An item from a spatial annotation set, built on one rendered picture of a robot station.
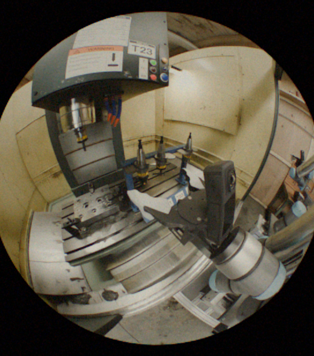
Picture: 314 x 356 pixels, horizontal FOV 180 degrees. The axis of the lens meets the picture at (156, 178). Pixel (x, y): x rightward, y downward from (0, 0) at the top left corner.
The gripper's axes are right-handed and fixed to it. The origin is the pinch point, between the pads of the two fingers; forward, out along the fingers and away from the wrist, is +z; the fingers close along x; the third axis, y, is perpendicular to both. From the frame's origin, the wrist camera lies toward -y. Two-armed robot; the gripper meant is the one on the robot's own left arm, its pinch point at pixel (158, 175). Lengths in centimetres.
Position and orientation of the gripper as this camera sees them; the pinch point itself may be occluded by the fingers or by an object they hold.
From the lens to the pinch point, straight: 22.1
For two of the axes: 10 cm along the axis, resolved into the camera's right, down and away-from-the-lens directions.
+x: 8.3, -3.4, 4.5
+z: -5.6, -5.0, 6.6
